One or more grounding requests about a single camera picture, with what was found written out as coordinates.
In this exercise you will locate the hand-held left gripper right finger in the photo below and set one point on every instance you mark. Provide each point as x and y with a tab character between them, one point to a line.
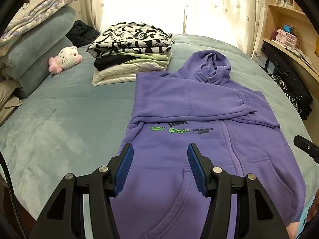
197	171

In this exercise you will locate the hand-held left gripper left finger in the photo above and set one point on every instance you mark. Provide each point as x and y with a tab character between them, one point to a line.
123	174

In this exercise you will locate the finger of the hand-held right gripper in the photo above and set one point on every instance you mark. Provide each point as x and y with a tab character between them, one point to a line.
307	147

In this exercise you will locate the purple zip hoodie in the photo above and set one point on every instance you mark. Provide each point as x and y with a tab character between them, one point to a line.
236	134

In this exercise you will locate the person's right forearm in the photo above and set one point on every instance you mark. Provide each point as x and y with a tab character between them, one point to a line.
314	204

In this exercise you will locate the black hanging garment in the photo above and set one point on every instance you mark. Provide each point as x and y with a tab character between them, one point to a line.
306	109

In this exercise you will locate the black and white patterned garment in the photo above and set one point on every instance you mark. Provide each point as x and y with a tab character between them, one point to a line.
286	89

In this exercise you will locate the blue-grey plush bed blanket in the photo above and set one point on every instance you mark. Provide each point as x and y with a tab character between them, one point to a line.
74	119

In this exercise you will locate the stack of papers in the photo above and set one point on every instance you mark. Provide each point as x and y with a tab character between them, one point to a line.
302	57

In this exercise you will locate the long black bag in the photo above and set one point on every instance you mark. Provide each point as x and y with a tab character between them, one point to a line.
281	59

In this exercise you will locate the white folded garment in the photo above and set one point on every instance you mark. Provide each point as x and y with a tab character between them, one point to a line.
114	76

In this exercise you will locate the white cardboard box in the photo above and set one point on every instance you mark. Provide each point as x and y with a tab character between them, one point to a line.
259	59

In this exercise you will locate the black folded garment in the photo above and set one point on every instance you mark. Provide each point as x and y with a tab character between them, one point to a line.
109	63

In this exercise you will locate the pale green folded garment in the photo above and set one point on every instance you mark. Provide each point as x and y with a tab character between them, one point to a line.
154	57

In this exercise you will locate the white and pink plush toy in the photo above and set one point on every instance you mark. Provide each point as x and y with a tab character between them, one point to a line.
66	57

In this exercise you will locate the black and white printed garment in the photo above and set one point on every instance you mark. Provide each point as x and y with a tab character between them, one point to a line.
129	39

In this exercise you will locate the wooden shelf unit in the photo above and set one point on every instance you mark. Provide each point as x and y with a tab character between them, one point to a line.
276	15

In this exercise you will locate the beige pillow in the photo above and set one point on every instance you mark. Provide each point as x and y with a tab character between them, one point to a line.
7	97

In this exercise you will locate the dark fuzzy cloth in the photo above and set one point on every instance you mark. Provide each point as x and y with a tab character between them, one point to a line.
82	32

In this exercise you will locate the floral sheer curtain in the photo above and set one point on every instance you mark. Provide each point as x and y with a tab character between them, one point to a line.
98	5
244	12

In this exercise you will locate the floral folded quilt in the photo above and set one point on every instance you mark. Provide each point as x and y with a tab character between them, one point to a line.
42	12

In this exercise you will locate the cartoon wall sticker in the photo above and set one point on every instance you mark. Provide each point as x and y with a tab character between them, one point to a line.
27	3

